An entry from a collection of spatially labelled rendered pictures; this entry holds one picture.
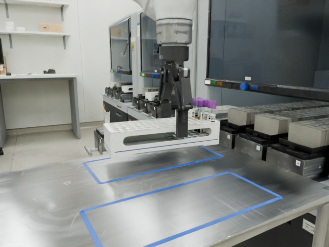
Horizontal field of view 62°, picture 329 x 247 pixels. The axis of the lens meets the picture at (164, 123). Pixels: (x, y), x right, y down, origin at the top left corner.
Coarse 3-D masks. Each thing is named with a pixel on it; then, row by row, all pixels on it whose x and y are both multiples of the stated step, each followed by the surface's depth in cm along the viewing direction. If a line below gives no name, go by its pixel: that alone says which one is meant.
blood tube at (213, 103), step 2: (212, 102) 72; (214, 102) 71; (212, 104) 72; (214, 104) 72; (212, 106) 72; (214, 106) 72; (212, 108) 72; (214, 108) 72; (212, 110) 72; (214, 110) 72; (212, 112) 72; (214, 112) 72; (212, 114) 72; (214, 114) 72; (212, 116) 72; (214, 116) 72; (212, 118) 72; (214, 118) 73; (212, 120) 73; (214, 120) 73; (210, 130) 74; (210, 132) 74
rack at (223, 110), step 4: (216, 108) 123; (220, 108) 122; (224, 108) 122; (188, 112) 113; (216, 112) 117; (220, 112) 118; (224, 112) 119; (216, 116) 124; (220, 116) 123; (224, 116) 124
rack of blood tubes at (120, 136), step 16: (112, 128) 66; (128, 128) 65; (144, 128) 65; (160, 128) 66; (192, 128) 70; (112, 144) 63; (128, 144) 72; (144, 144) 66; (160, 144) 67; (192, 144) 71; (208, 144) 73
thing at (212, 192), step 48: (0, 192) 53; (48, 192) 53; (96, 192) 53; (144, 192) 53; (192, 192) 53; (240, 192) 53; (288, 192) 53; (0, 240) 39; (48, 240) 39; (96, 240) 39; (144, 240) 39; (192, 240) 39; (240, 240) 41
